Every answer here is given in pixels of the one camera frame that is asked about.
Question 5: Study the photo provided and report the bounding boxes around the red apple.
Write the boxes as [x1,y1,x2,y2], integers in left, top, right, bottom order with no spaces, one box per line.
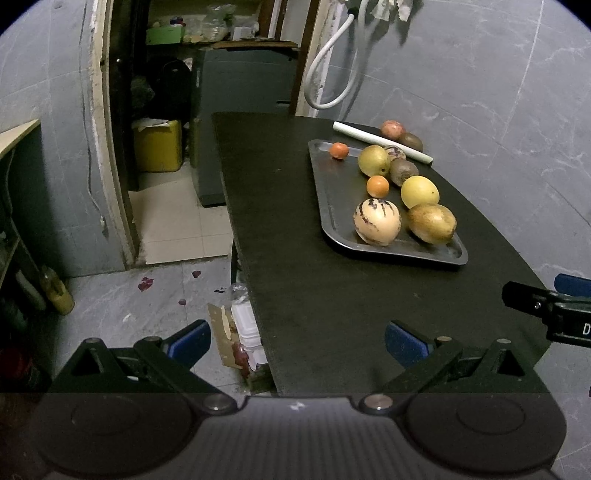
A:
[381,120,406,141]

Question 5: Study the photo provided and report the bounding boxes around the dark cabinet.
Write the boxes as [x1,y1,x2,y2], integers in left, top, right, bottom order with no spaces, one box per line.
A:
[191,46,298,208]

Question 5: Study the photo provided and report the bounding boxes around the white looped hose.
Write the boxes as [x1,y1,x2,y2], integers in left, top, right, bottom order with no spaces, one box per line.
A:
[303,0,371,111]

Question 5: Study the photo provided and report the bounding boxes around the dark avocado with sticker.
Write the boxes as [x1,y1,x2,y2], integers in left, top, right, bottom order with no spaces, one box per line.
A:
[390,158,419,187]

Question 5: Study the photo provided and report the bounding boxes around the yellow plastic canister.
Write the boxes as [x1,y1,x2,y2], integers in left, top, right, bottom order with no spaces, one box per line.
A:
[131,118,182,173]

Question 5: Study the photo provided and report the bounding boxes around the torn cardboard piece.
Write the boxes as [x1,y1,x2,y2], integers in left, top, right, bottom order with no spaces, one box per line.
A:
[207,304,246,370]

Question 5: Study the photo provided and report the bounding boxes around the yellow grapefruit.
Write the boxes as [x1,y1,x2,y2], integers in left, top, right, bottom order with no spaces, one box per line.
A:
[401,175,440,209]

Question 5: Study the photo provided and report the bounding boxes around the silver metal tray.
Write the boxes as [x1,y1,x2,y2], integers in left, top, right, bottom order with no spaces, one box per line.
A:
[308,139,469,266]

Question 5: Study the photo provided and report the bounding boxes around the white foam box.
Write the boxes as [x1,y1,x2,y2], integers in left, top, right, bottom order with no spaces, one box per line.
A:
[230,301,267,371]

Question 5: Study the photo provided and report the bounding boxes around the white cylindrical tube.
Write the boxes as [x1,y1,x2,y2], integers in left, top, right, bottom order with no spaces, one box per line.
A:
[332,121,434,165]

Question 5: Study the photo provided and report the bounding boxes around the yellow bottle on floor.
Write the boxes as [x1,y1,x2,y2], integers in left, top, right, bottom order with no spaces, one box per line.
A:
[42,267,75,316]

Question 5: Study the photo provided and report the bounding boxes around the small orange tangerine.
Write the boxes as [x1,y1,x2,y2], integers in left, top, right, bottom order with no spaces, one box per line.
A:
[329,142,349,160]

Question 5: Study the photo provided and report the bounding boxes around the green-yellow pear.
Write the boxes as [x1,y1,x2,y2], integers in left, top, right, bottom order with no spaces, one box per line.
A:
[358,145,391,177]

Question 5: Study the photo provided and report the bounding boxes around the green plastic crate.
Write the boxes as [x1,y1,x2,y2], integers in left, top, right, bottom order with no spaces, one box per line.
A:
[145,24,185,46]

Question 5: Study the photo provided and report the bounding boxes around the striped pepino melon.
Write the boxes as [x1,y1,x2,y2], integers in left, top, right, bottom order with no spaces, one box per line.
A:
[385,146,407,162]
[353,198,402,247]

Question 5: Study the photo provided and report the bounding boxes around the brown kiwi by wall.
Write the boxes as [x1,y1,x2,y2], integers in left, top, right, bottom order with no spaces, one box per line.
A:
[398,132,424,152]

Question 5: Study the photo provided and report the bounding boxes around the brown-yellow mango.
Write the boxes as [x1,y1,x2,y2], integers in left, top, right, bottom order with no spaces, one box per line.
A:
[407,204,458,245]

